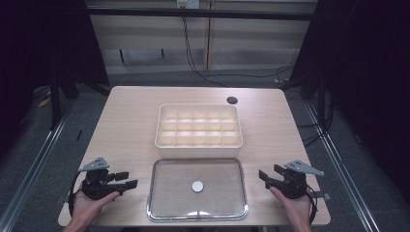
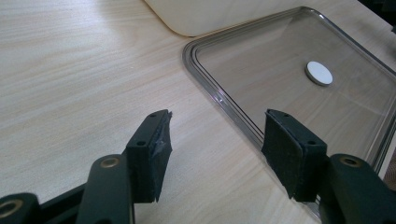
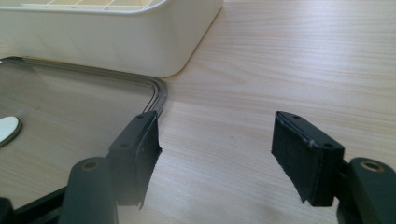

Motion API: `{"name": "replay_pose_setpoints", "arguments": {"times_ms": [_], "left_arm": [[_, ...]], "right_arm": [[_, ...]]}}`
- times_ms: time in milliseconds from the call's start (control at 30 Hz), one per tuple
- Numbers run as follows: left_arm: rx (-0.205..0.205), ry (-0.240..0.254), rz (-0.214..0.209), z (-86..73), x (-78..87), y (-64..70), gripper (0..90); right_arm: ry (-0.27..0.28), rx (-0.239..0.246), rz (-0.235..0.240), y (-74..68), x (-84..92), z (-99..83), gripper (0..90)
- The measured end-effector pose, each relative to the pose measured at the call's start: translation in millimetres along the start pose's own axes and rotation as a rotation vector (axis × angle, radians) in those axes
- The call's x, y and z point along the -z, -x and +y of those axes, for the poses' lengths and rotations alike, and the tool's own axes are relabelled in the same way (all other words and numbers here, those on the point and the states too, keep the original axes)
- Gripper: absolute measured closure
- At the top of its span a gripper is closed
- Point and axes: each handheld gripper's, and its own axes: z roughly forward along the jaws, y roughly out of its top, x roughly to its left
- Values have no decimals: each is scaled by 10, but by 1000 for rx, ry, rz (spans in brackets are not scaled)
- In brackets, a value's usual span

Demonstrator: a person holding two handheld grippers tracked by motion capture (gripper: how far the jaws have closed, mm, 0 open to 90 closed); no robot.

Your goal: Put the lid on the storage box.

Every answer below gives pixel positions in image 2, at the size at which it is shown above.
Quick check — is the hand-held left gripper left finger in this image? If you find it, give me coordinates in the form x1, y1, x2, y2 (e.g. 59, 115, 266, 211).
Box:
75, 108, 174, 224

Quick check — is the light wooden board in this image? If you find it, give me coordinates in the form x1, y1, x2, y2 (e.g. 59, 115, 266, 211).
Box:
143, 0, 304, 37

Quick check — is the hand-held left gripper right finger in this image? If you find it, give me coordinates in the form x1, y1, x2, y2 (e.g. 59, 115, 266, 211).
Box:
261, 108, 396, 224

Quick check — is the clear plastic tray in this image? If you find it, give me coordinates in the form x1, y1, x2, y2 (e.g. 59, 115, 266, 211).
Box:
181, 7, 396, 218

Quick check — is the white round disc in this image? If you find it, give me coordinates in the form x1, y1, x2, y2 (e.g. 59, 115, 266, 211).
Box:
304, 61, 333, 87

